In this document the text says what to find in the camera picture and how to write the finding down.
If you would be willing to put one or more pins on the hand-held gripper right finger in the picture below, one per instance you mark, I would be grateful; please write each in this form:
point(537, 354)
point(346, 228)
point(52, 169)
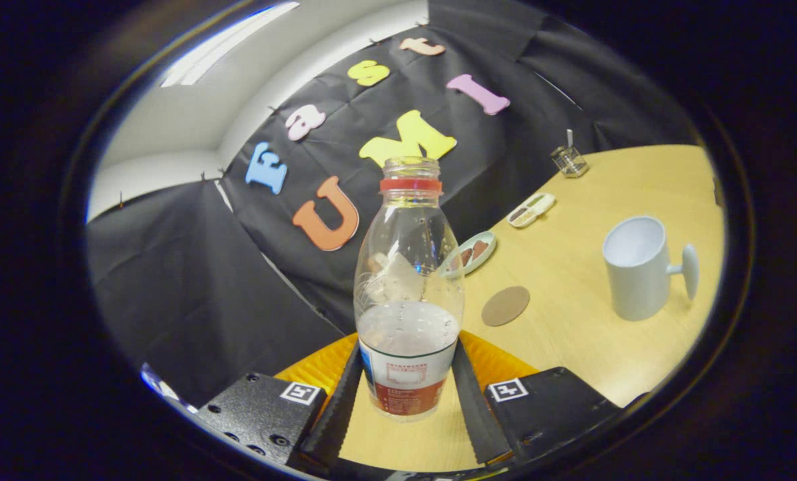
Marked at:
point(475, 414)

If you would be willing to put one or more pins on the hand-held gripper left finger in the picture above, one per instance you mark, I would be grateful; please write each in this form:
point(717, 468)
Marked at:
point(341, 414)

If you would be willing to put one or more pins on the clear plastic juice bottle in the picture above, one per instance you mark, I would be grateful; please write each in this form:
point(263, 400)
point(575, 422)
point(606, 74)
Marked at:
point(408, 347)

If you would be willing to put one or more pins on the round brown coaster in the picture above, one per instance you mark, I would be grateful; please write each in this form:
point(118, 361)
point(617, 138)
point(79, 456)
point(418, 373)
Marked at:
point(505, 306)

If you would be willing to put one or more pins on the light grey cup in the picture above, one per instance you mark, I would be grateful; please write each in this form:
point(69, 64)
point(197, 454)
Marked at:
point(635, 280)

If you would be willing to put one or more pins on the wooden table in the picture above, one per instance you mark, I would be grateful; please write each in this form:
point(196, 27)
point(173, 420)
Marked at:
point(572, 347)

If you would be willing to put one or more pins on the pale green plate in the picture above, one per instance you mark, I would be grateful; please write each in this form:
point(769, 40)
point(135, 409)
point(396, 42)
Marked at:
point(475, 268)

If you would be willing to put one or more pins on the brown food piece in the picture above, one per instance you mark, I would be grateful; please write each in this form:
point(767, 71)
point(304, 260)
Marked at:
point(480, 248)
point(467, 256)

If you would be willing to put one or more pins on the computer monitor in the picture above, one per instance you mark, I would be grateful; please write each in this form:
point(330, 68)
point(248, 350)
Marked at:
point(161, 389)

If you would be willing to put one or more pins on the white divided condiment dish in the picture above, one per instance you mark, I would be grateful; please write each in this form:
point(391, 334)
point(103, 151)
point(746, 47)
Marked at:
point(532, 209)

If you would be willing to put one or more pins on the long ceiling light panel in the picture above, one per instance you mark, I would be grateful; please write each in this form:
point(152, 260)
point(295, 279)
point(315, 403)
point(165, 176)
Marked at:
point(224, 47)

